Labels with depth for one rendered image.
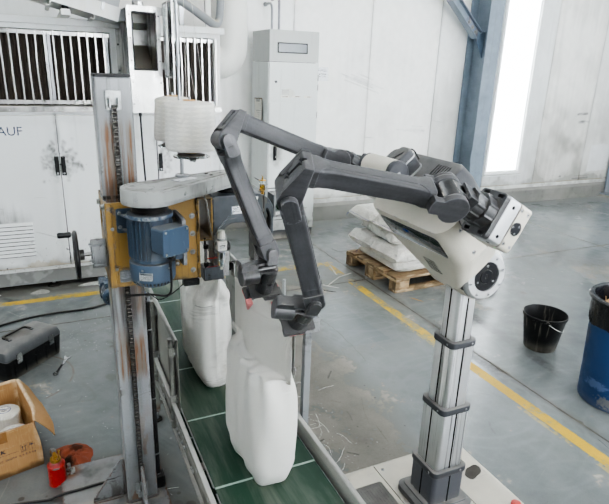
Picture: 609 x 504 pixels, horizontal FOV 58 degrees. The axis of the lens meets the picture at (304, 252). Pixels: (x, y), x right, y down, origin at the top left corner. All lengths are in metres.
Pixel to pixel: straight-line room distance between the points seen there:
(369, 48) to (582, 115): 3.92
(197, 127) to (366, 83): 5.27
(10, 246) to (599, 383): 4.23
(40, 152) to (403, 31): 4.46
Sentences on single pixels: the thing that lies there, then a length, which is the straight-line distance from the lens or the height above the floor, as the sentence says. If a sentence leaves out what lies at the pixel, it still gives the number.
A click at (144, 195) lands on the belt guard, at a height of 1.41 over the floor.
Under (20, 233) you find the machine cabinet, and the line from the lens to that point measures 4.83.
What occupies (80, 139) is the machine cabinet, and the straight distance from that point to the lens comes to 4.69.
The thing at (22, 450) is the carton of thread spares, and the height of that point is 0.11.
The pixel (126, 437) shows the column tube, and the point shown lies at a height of 0.34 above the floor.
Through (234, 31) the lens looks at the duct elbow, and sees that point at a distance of 5.21.
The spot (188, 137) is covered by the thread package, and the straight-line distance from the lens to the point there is 1.79.
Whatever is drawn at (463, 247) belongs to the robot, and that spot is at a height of 1.34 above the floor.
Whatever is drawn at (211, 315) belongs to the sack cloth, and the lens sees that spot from 2.50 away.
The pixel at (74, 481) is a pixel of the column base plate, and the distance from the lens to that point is 2.84.
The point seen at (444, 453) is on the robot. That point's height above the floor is 0.51.
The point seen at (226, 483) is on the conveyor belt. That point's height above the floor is 0.38.
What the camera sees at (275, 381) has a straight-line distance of 1.88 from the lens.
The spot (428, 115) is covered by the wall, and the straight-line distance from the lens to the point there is 7.52.
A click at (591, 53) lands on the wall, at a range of 9.48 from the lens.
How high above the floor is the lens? 1.80
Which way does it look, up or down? 18 degrees down
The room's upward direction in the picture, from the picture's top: 2 degrees clockwise
